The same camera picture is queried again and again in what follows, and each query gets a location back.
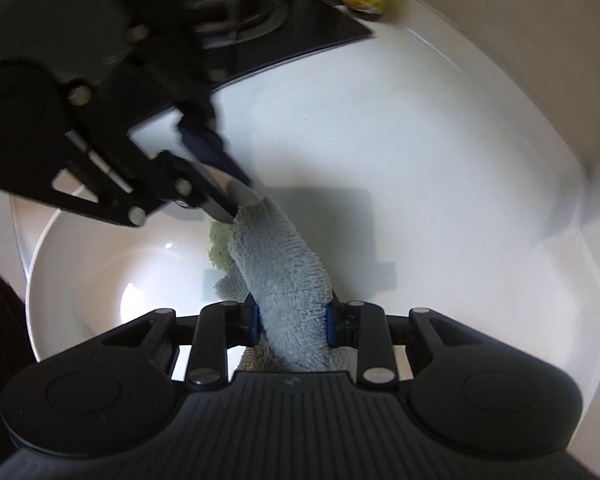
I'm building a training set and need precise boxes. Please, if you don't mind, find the black glass cooktop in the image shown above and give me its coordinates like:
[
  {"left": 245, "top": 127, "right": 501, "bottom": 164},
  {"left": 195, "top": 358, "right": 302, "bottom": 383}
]
[{"left": 195, "top": 0, "right": 374, "bottom": 92}]

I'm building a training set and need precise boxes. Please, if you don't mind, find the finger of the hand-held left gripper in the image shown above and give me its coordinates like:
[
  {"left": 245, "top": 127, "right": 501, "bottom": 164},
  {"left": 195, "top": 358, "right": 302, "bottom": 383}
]
[
  {"left": 62, "top": 25, "right": 254, "bottom": 184},
  {"left": 50, "top": 150, "right": 243, "bottom": 228}
]

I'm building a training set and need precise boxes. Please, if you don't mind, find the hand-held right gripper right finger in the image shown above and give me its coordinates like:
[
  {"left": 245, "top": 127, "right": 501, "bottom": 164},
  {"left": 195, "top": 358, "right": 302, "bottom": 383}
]
[{"left": 324, "top": 297, "right": 485, "bottom": 392}]

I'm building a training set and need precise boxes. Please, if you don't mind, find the white bowl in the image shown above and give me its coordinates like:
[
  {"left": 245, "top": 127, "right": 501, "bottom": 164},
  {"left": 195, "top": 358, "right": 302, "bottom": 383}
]
[{"left": 10, "top": 160, "right": 266, "bottom": 366}]

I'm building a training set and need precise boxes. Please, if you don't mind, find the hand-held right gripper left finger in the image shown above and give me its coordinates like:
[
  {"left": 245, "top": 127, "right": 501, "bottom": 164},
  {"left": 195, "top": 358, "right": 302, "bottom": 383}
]
[{"left": 102, "top": 300, "right": 261, "bottom": 394}]

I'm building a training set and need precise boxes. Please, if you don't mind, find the grey green cloth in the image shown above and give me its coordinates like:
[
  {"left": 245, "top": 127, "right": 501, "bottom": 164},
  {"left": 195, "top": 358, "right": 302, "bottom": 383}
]
[{"left": 207, "top": 196, "right": 355, "bottom": 373}]

